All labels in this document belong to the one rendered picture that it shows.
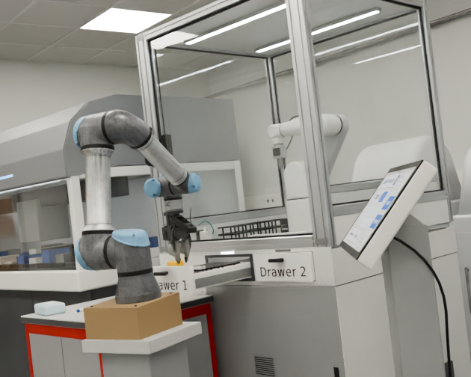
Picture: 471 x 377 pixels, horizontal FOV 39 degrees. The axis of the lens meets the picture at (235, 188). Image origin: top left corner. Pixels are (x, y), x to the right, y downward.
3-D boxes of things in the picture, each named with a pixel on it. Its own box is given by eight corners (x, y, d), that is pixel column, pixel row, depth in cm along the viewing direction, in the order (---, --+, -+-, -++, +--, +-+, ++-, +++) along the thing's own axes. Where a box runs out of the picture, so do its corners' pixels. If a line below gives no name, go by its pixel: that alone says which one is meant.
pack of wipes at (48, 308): (66, 312, 283) (65, 301, 283) (44, 316, 278) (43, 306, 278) (55, 310, 295) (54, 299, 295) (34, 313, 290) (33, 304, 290)
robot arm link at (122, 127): (135, 97, 220) (205, 174, 256) (109, 103, 225) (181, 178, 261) (127, 126, 214) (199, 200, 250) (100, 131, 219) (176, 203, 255)
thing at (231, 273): (193, 290, 248) (191, 274, 249) (152, 289, 267) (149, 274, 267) (265, 274, 277) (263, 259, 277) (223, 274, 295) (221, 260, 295)
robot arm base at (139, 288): (148, 302, 208) (143, 271, 208) (107, 305, 213) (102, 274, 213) (169, 292, 222) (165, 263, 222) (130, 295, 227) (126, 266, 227)
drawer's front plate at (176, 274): (193, 295, 246) (189, 266, 246) (146, 294, 266) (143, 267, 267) (196, 295, 247) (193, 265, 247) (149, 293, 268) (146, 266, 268)
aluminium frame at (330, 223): (330, 246, 241) (297, -36, 243) (158, 253, 313) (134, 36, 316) (454, 220, 308) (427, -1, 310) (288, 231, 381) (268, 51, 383)
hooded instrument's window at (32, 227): (77, 270, 322) (66, 177, 323) (-62, 272, 448) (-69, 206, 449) (241, 241, 402) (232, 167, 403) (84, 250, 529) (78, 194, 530)
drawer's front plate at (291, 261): (312, 281, 246) (309, 252, 246) (256, 281, 267) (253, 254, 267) (315, 280, 247) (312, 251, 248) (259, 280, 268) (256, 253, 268)
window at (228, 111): (315, 234, 248) (285, -17, 250) (171, 242, 309) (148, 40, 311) (315, 234, 249) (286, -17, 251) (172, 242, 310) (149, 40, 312)
